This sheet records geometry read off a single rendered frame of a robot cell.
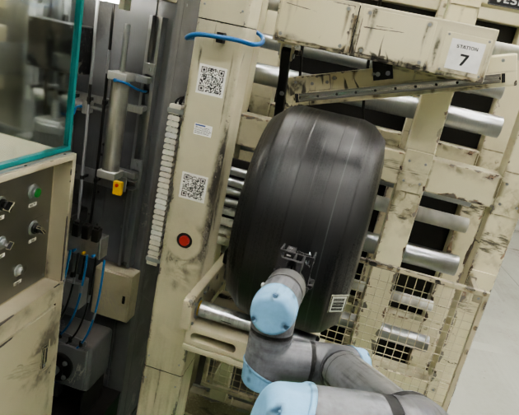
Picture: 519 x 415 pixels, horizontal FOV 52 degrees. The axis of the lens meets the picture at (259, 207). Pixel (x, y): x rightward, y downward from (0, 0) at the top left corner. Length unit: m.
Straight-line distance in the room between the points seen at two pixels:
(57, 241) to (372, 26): 1.05
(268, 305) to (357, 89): 1.01
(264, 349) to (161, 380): 0.87
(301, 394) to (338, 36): 1.21
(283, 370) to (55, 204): 0.82
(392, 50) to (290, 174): 0.55
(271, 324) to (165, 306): 0.78
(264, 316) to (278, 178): 0.43
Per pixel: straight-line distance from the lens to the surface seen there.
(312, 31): 1.62
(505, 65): 1.77
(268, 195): 1.22
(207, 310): 1.50
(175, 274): 1.58
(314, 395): 0.56
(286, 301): 0.87
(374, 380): 0.78
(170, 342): 1.69
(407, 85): 1.74
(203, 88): 1.43
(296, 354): 0.95
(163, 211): 1.54
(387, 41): 1.61
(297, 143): 1.27
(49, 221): 1.53
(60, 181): 1.49
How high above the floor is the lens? 1.65
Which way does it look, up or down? 18 degrees down
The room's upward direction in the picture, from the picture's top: 12 degrees clockwise
